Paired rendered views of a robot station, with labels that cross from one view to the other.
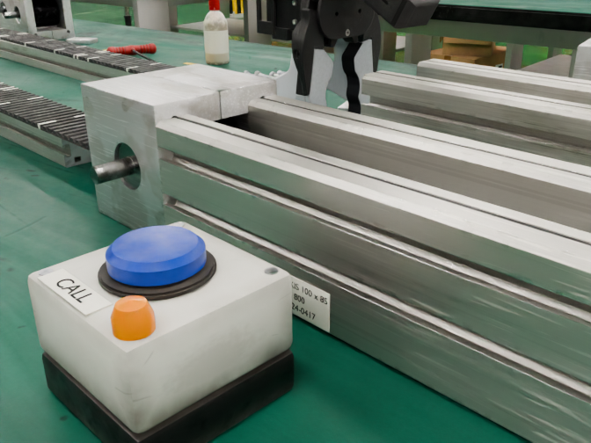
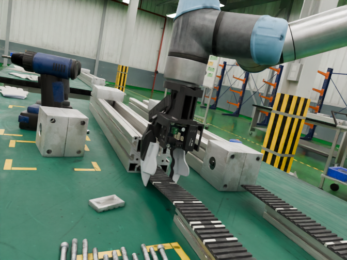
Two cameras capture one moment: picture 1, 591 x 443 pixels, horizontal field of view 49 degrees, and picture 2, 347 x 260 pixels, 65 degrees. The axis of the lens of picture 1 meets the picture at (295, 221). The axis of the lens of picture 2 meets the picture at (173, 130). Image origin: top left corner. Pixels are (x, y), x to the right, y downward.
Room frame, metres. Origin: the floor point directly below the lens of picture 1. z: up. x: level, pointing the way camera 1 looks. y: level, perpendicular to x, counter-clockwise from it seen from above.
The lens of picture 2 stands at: (1.10, 0.14, 1.00)
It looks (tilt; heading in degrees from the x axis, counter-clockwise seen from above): 11 degrees down; 199
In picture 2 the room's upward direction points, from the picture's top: 12 degrees clockwise
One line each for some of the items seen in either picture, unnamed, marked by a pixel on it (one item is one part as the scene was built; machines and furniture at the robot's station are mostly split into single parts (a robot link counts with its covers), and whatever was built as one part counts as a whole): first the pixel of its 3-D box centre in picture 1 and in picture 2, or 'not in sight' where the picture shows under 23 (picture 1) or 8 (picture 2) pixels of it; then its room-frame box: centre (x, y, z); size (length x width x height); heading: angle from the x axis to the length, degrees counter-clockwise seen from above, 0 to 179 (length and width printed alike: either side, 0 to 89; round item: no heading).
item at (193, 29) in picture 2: not in sight; (195, 30); (0.61, -0.02, 1.09); 0.09 x 0.08 x 0.11; 90
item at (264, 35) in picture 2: not in sight; (250, 41); (0.59, 0.07, 1.09); 0.11 x 0.11 x 0.08; 0
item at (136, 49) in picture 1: (143, 56); not in sight; (1.06, 0.24, 0.79); 0.16 x 0.08 x 0.02; 28
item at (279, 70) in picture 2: not in sight; (236, 88); (-10.00, -1.41, 1.10); 3.30 x 0.90 x 2.20; 48
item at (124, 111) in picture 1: (170, 151); (234, 165); (0.44, 0.09, 0.83); 0.12 x 0.09 x 0.10; 134
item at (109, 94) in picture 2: not in sight; (107, 96); (0.08, -0.54, 0.87); 0.16 x 0.11 x 0.07; 44
